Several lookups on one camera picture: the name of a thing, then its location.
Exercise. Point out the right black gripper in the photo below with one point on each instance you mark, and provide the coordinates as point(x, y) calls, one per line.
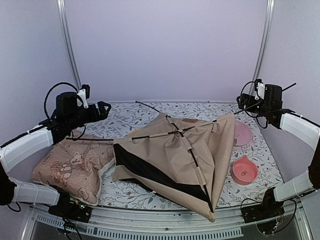
point(245, 97)

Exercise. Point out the beige fabric pet tent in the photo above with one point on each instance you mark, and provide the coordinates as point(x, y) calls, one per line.
point(183, 160)

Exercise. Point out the yellow double bowl holder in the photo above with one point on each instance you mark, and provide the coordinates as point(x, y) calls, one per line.
point(135, 131)

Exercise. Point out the left aluminium frame post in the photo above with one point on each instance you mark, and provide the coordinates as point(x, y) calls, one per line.
point(68, 42)

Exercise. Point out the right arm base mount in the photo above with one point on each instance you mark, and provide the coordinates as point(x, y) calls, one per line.
point(253, 211)

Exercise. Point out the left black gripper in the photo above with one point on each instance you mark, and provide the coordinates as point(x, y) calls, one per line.
point(103, 114)

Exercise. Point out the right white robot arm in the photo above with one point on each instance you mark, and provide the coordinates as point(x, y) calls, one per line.
point(306, 131)

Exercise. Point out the brown patterned pet cushion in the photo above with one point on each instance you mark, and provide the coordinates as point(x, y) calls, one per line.
point(76, 167)

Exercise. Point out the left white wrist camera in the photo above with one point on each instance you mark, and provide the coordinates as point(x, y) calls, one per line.
point(82, 96)

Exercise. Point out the aluminium frame post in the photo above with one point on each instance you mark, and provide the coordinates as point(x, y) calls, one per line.
point(264, 39)
point(68, 42)

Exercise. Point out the front aluminium table rail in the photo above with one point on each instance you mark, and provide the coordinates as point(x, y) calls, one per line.
point(109, 223)

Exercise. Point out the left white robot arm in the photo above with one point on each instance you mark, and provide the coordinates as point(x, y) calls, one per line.
point(46, 134)

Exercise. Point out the pink flat plate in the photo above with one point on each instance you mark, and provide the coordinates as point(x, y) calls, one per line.
point(242, 135)

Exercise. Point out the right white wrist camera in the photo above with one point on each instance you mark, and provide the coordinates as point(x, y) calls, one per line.
point(259, 88)

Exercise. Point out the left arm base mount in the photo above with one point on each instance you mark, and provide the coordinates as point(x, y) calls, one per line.
point(70, 209)

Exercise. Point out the pink cat-ear bowl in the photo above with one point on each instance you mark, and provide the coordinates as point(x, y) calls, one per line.
point(244, 171)

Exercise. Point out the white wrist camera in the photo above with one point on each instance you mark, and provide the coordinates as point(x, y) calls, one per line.
point(82, 96)
point(259, 88)

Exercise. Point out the right aluminium frame post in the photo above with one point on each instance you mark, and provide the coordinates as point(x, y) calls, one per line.
point(264, 39)

